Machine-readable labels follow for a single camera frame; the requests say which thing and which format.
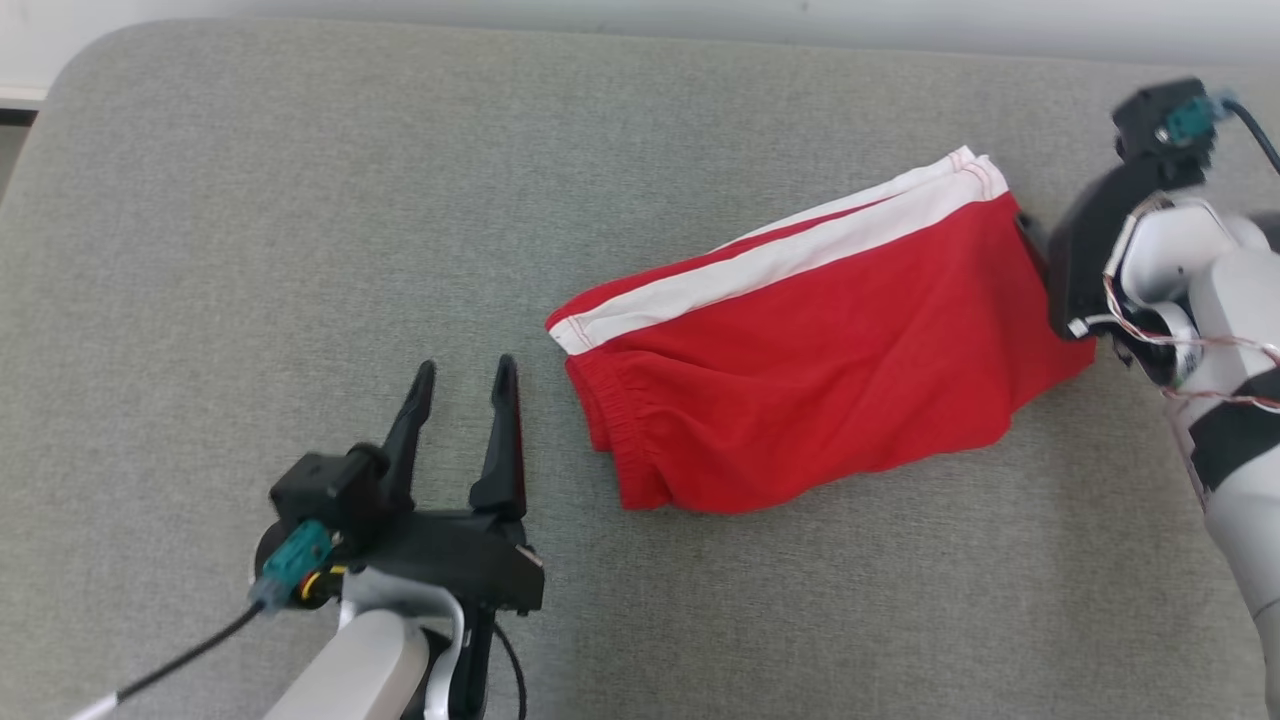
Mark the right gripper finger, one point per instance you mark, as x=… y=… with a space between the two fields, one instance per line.
x=1036 y=245

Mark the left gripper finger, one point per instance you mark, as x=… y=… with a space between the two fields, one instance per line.
x=503 y=450
x=405 y=450

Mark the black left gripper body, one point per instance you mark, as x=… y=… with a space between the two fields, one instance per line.
x=460 y=555

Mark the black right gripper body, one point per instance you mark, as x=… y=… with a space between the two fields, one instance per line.
x=1085 y=260

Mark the red shorts with white stripe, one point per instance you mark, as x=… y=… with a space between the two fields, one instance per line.
x=820 y=380

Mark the grey fabric sofa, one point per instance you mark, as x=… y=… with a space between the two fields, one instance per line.
x=250 y=250

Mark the white bar with black edge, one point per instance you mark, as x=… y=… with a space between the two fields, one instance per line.
x=15 y=97

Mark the dark left wrist camera box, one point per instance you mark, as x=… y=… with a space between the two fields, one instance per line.
x=320 y=490

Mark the dark wrist camera box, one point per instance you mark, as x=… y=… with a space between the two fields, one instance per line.
x=1145 y=115
x=320 y=490

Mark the dark right wrist camera box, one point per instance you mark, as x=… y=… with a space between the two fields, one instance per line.
x=1145 y=115

